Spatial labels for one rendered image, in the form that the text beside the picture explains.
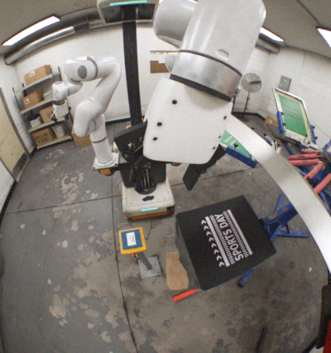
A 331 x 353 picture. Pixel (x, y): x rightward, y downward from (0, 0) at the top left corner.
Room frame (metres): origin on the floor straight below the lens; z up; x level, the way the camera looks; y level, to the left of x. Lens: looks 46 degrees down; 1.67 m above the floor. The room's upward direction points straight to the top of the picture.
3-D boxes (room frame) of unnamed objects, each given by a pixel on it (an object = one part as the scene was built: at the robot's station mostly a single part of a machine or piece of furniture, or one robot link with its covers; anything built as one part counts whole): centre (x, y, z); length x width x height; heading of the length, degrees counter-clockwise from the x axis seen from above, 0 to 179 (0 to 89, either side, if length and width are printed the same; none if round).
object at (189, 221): (0.25, -0.35, 0.95); 0.48 x 0.44 x 0.01; 104
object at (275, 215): (0.37, -0.83, 0.89); 1.24 x 0.06 x 0.06; 104
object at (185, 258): (0.19, -0.12, 0.74); 0.45 x 0.03 x 0.43; 14
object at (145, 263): (0.24, 0.17, 0.48); 0.22 x 0.22 x 0.96; 14
